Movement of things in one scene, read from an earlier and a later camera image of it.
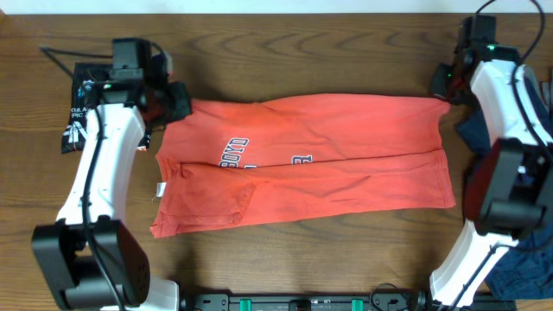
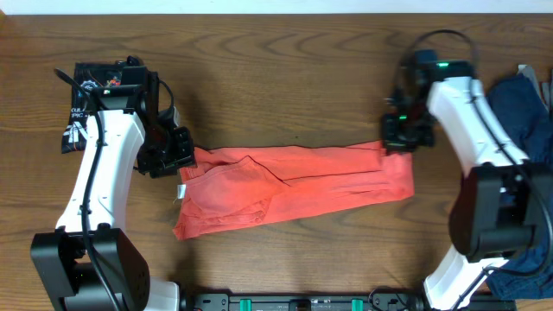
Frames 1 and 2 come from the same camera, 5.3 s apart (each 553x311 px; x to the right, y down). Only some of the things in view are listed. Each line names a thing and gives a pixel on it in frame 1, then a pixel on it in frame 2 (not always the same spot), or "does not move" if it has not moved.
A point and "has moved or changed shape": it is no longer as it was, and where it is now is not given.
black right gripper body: [448, 85] -> [412, 128]
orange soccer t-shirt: [225, 162] has moved or changed shape
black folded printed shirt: [84, 96] does not move
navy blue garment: [526, 273] does not move
